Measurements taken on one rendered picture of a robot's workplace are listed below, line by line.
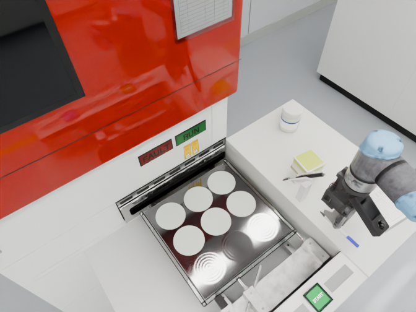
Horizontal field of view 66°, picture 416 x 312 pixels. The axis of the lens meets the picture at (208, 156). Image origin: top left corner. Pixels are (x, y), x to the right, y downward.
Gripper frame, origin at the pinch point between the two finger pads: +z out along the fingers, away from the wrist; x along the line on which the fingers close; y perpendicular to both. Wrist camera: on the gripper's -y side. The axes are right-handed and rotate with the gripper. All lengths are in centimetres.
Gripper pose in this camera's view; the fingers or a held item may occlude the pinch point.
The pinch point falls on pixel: (339, 226)
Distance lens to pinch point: 103.1
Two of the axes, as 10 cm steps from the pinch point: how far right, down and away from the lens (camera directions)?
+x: -8.0, 4.5, -3.8
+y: -6.0, -6.2, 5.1
